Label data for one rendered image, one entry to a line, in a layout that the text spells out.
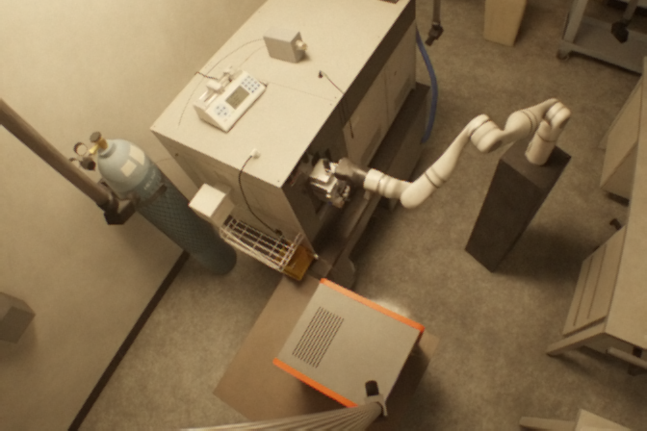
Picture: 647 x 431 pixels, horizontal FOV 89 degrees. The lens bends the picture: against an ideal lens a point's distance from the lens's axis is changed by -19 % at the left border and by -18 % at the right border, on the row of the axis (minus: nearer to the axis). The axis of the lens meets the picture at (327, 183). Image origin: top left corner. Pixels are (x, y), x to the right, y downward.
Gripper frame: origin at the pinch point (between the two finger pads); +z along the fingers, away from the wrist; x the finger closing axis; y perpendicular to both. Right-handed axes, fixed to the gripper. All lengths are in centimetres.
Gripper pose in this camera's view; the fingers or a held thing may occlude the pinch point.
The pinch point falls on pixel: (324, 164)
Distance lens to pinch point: 146.5
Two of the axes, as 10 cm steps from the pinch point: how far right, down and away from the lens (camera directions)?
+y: -1.5, -5.0, -8.5
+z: -8.6, -3.6, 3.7
